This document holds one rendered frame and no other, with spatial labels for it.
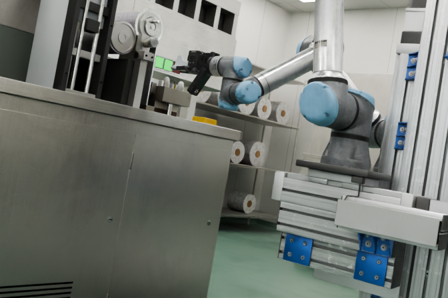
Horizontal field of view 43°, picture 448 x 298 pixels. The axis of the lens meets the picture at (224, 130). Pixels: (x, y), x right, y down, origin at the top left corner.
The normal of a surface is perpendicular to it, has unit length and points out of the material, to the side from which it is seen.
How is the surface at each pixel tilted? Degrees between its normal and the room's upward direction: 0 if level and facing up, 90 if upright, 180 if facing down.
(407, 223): 90
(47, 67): 90
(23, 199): 90
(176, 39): 90
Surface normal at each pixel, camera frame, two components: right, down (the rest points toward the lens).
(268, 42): 0.74, 0.10
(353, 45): -0.65, -0.15
